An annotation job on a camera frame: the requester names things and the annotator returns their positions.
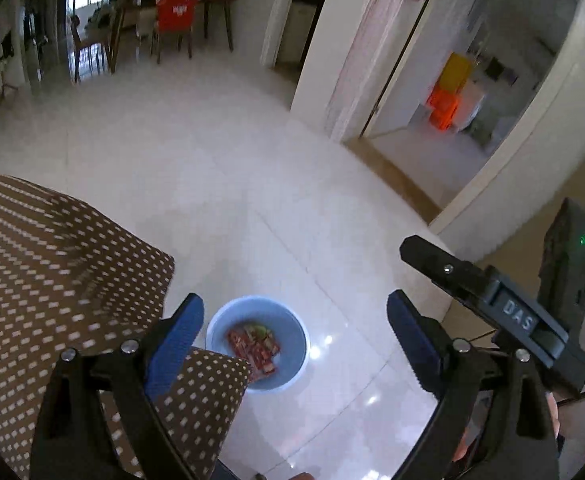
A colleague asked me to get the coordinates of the brown dotted tablecloth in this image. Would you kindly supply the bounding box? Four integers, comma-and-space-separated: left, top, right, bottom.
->
0, 175, 253, 480

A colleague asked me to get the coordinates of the blue plastic bin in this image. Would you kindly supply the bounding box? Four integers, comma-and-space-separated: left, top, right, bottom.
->
206, 296, 311, 394

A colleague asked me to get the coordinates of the orange crate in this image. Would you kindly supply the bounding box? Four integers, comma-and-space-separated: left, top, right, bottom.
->
427, 86, 461, 131

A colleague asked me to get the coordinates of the white appliance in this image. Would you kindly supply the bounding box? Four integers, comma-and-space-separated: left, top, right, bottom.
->
277, 2, 318, 64

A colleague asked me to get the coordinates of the yellow crate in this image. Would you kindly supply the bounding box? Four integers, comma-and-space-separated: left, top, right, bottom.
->
439, 52, 473, 94

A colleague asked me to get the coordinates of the chair with red cover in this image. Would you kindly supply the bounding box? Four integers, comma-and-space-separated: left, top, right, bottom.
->
151, 0, 199, 65

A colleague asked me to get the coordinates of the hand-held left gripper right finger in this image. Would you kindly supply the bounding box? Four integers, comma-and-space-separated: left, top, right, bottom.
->
386, 289, 560, 480

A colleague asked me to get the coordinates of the red snack wrapper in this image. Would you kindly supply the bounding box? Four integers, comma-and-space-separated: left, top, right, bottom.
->
226, 324, 279, 379

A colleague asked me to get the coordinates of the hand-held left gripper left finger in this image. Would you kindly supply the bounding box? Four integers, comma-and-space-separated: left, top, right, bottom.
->
30, 292, 223, 480

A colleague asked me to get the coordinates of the wooden chair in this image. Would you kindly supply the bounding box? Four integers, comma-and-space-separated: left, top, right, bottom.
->
68, 14, 111, 84

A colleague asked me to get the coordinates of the wooden dining table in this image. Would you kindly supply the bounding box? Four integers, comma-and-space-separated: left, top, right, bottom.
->
110, 0, 236, 74

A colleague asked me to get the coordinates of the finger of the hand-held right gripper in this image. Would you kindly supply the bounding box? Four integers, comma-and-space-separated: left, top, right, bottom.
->
399, 235, 495, 311

